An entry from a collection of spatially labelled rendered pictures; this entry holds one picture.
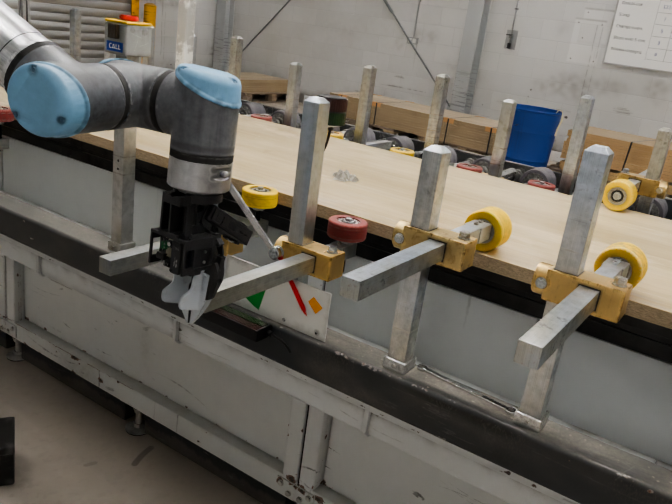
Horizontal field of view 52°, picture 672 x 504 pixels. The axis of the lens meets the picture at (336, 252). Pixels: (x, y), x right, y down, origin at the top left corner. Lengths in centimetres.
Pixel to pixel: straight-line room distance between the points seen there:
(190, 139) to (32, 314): 168
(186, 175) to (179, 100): 10
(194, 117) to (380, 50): 890
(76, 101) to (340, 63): 935
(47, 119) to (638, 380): 104
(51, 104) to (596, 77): 789
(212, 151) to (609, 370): 81
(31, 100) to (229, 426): 126
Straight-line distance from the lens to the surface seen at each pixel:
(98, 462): 217
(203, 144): 96
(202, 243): 100
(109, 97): 95
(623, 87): 846
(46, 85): 91
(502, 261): 132
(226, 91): 96
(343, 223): 135
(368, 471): 174
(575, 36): 864
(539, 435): 118
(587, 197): 106
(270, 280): 119
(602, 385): 137
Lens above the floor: 129
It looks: 19 degrees down
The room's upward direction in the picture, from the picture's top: 8 degrees clockwise
